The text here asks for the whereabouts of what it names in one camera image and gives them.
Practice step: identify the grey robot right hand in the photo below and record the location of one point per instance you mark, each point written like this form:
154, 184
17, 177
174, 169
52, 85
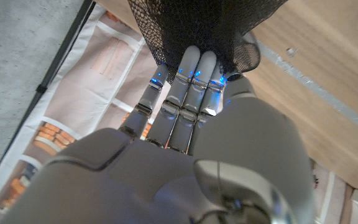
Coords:
166, 174

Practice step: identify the black mesh netting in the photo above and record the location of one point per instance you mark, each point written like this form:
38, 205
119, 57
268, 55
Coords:
197, 21

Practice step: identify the printed bookshelf backdrop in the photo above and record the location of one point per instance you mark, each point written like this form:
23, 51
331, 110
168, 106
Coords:
82, 77

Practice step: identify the black backdrop stand pole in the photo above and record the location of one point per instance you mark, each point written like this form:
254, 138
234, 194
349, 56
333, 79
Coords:
56, 59

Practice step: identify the grey tape outline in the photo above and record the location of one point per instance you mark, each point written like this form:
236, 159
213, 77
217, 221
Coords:
322, 92

